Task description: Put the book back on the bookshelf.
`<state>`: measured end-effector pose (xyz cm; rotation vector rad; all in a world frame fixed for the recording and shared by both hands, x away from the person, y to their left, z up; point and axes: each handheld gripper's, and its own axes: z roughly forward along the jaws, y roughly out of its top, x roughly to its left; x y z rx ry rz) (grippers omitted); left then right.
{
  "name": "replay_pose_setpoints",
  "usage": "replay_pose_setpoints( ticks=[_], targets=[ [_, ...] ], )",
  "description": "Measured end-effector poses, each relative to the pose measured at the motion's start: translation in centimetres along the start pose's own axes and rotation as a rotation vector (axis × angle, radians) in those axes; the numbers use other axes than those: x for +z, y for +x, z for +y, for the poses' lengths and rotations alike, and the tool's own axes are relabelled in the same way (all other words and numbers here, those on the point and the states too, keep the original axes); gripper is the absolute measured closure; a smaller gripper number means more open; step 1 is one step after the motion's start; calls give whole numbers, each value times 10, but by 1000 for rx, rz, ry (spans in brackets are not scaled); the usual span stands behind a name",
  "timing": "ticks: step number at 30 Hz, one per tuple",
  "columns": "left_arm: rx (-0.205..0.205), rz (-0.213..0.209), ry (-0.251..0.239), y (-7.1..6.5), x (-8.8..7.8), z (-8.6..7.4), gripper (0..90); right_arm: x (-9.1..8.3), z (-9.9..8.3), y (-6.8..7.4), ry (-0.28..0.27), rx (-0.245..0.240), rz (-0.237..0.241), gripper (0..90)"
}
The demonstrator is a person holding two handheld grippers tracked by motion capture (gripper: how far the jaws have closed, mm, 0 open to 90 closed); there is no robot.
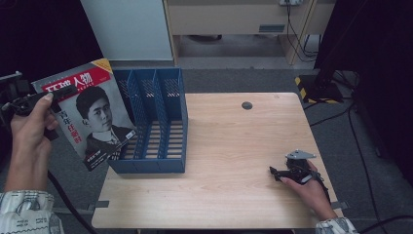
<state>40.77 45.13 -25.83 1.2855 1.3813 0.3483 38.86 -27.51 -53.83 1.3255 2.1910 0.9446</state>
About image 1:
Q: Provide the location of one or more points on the black curtain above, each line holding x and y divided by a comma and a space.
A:
383, 65
35, 39

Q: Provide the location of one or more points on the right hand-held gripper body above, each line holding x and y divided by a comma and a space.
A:
300, 169

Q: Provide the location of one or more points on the white power strip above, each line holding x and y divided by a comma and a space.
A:
290, 2

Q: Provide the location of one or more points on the black stand base striped tape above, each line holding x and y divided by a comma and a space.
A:
319, 92

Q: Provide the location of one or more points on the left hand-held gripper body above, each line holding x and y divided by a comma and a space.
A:
19, 97

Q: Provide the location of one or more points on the patterned white left sleeve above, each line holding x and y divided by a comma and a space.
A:
26, 214

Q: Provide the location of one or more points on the magazine with portrait cover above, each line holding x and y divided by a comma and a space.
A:
97, 113

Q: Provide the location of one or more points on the patterned white sleeve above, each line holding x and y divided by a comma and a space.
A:
26, 214
337, 226

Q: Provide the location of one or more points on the white cabinet panel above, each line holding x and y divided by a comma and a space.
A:
126, 29

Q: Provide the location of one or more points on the patterned white right sleeve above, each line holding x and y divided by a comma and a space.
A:
337, 226

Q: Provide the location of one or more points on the person's right hand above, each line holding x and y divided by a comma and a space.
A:
311, 193

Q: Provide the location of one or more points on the beige wooden desk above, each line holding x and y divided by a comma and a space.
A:
227, 16

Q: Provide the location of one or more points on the blue plastic file rack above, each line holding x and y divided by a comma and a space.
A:
168, 165

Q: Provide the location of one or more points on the grey tape piece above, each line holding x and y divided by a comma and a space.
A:
100, 204
340, 205

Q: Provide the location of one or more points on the person's left hand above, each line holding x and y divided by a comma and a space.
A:
30, 133

